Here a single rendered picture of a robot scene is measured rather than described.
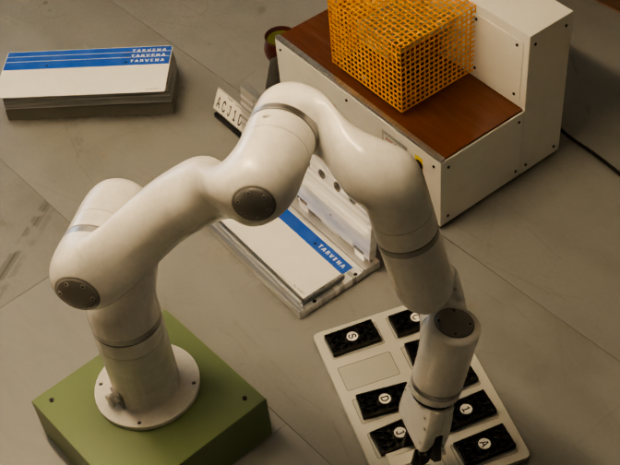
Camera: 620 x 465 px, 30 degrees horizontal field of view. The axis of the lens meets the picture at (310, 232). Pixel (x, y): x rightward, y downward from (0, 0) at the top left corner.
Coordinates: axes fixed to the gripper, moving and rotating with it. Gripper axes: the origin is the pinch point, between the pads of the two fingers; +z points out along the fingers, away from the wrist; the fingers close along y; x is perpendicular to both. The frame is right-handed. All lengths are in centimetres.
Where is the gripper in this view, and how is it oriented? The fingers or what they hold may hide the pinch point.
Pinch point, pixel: (417, 447)
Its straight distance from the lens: 200.5
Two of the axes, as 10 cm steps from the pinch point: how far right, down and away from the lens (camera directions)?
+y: 3.2, 6.8, -6.6
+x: 9.4, -1.4, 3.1
